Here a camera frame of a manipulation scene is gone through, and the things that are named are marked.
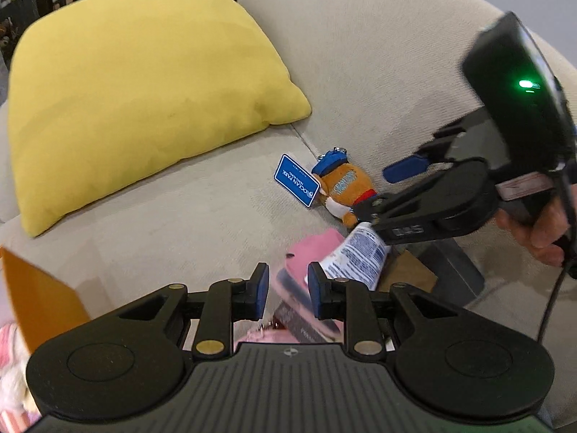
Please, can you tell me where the brown cardboard box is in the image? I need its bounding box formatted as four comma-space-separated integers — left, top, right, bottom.
376, 248, 438, 294

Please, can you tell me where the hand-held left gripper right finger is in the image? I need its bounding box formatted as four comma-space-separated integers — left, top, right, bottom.
307, 262, 465, 358

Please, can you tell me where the pink white fluffy item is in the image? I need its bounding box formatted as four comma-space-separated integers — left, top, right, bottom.
0, 322, 43, 433

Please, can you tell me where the brown plush toy keychain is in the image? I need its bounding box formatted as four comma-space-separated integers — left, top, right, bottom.
313, 146, 379, 228

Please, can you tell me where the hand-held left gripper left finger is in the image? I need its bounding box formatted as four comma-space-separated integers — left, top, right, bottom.
108, 262, 271, 360

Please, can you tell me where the orange box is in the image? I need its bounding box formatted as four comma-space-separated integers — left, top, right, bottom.
0, 246, 93, 357

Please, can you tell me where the blue tag card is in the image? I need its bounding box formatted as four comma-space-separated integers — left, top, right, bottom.
273, 153, 322, 209

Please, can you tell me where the black cable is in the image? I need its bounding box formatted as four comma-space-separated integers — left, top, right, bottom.
534, 176, 577, 346

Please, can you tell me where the pink pouch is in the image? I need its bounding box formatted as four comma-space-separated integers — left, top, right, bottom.
286, 228, 348, 283

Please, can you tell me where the dark grey box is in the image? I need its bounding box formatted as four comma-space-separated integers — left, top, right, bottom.
417, 239, 485, 310

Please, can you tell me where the yellow pillow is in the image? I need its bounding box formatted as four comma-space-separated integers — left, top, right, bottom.
8, 0, 313, 239

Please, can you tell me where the white printed tube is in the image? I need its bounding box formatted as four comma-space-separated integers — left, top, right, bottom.
319, 223, 391, 292

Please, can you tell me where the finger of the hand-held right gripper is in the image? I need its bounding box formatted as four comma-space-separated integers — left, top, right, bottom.
382, 107, 491, 185
352, 162, 488, 247

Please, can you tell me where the beige sofa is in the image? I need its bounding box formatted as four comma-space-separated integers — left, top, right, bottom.
0, 0, 577, 433

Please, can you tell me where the person's right hand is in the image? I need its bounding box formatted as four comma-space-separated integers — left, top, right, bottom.
496, 185, 571, 267

